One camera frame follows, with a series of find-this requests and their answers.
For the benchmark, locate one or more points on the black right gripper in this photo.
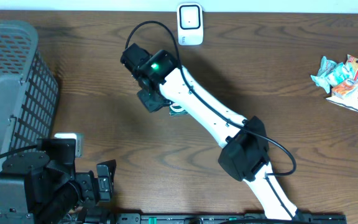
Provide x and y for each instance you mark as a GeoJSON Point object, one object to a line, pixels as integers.
{"type": "Point", "coordinates": [148, 106]}

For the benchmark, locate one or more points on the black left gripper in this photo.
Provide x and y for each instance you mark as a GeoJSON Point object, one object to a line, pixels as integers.
{"type": "Point", "coordinates": [86, 186]}

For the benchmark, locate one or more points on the dark green round-logo packet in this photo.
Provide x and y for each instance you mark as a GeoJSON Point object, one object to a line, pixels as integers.
{"type": "Point", "coordinates": [176, 110]}

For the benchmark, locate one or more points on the teal wet wipes pack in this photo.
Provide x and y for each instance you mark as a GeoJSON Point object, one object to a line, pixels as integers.
{"type": "Point", "coordinates": [326, 66]}

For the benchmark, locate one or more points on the small teal tissue pack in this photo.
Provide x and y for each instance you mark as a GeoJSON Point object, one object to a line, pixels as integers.
{"type": "Point", "coordinates": [338, 74]}

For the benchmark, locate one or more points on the orange tissue pack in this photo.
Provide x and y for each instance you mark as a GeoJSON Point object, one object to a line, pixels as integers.
{"type": "Point", "coordinates": [345, 88]}

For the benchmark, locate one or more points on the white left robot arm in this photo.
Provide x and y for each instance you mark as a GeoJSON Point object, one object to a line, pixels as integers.
{"type": "Point", "coordinates": [39, 184]}

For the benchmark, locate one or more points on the white barcode scanner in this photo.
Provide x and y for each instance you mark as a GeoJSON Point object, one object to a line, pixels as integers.
{"type": "Point", "coordinates": [190, 24]}

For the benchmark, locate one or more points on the dark grey plastic basket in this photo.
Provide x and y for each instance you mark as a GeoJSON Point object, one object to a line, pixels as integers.
{"type": "Point", "coordinates": [29, 92]}

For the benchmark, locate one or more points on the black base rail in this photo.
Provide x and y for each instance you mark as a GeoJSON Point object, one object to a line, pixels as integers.
{"type": "Point", "coordinates": [135, 218]}

